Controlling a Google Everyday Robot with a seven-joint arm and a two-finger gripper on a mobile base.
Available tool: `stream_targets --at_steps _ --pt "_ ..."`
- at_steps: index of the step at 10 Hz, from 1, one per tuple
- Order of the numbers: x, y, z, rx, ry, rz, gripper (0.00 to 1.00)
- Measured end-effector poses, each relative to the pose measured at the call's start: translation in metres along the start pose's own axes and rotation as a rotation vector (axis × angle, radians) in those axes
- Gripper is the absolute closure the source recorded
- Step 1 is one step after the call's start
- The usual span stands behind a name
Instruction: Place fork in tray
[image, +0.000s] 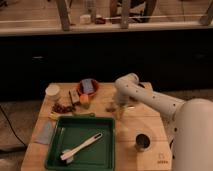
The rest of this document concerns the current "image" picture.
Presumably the orange bowl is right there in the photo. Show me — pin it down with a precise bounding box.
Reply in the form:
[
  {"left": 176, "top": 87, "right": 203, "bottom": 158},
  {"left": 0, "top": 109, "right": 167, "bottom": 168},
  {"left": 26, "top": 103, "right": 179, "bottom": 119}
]
[{"left": 77, "top": 78, "right": 99, "bottom": 97}]

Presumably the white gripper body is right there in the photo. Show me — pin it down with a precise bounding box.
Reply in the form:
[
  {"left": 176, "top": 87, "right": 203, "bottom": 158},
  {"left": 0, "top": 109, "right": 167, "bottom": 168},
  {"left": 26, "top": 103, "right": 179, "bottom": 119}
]
[{"left": 114, "top": 93, "right": 128, "bottom": 120}]

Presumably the metal can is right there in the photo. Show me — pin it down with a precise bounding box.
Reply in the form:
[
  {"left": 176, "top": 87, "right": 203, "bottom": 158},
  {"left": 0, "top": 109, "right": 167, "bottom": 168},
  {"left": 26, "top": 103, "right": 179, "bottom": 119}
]
[{"left": 135, "top": 134, "right": 150, "bottom": 152}]

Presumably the brown wooden block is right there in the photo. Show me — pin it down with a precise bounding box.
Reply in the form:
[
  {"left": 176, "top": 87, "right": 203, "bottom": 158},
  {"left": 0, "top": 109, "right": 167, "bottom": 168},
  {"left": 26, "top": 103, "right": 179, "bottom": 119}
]
[{"left": 69, "top": 89, "right": 80, "bottom": 104}]

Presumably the black cable left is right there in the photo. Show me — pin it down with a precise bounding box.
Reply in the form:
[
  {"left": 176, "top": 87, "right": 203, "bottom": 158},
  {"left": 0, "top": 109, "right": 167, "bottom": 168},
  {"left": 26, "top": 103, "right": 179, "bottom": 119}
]
[{"left": 0, "top": 105, "right": 28, "bottom": 148}]

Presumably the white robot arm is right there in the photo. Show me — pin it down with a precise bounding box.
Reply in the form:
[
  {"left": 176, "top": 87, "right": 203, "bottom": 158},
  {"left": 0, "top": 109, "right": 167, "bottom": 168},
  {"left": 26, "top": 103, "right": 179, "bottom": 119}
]
[{"left": 115, "top": 73, "right": 213, "bottom": 171}]

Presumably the dark red bowl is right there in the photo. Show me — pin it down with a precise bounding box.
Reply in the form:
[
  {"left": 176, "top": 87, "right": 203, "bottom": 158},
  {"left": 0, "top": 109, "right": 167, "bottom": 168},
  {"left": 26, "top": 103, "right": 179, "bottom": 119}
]
[{"left": 130, "top": 83, "right": 145, "bottom": 101}]

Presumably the grey blue cloth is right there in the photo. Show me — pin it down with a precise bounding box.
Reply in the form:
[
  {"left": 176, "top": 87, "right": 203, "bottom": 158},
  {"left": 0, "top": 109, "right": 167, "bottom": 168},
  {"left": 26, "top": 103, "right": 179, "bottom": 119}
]
[{"left": 35, "top": 121, "right": 54, "bottom": 145}]

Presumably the orange fruit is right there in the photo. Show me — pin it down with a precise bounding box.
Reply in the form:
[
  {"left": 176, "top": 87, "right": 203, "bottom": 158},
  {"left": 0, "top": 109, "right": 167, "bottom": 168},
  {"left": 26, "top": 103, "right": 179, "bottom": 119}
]
[{"left": 80, "top": 94, "right": 90, "bottom": 108}]

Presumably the white paper cup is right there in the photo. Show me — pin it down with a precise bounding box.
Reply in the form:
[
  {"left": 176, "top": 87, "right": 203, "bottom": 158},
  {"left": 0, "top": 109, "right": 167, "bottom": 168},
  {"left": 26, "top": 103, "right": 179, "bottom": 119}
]
[{"left": 45, "top": 84, "right": 60, "bottom": 101}]

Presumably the green plastic tray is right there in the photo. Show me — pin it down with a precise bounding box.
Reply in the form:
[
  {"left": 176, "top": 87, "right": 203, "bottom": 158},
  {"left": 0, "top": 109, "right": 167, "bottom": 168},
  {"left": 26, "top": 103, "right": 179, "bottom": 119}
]
[{"left": 44, "top": 116, "right": 115, "bottom": 171}]

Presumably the yellow banana toy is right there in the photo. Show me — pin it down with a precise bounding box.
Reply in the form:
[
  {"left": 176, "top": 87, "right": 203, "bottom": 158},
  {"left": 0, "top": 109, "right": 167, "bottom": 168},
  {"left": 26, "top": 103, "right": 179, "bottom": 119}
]
[{"left": 48, "top": 113, "right": 60, "bottom": 121}]

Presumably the blue sponge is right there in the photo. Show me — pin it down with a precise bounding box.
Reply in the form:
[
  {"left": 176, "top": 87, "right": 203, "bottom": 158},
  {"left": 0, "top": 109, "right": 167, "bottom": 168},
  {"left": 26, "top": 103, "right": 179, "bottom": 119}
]
[{"left": 81, "top": 79, "right": 94, "bottom": 94}]

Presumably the metal fork dark handle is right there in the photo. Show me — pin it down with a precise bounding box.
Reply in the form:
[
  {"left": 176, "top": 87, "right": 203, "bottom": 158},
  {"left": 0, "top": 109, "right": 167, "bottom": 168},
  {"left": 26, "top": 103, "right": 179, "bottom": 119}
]
[{"left": 105, "top": 103, "right": 134, "bottom": 112}]

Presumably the white plastic spatula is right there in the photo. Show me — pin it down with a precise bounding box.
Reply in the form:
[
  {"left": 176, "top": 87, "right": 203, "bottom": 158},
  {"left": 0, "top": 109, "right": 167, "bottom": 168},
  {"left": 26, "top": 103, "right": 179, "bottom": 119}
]
[{"left": 60, "top": 133, "right": 103, "bottom": 160}]

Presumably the wooden board table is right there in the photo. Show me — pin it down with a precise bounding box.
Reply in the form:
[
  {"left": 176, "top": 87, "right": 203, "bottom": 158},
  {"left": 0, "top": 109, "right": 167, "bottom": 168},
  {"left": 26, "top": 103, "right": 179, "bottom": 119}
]
[{"left": 21, "top": 83, "right": 172, "bottom": 171}]

